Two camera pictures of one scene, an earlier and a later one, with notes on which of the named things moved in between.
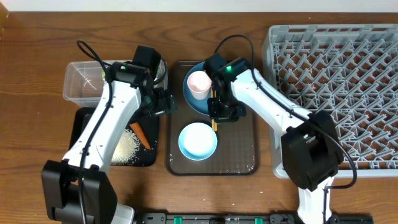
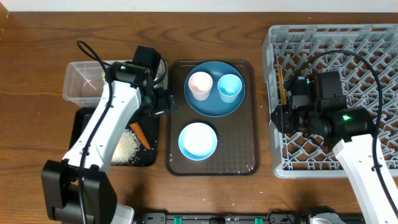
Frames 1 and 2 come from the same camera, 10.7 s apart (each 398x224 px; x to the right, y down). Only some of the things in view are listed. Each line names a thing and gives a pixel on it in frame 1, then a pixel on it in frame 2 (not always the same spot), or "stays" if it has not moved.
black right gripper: (219, 117) → (284, 123)
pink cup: (199, 84) stays
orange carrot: (138, 130) stays
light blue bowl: (198, 141) stays
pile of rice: (126, 149) stays
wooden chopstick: (214, 123) → (282, 89)
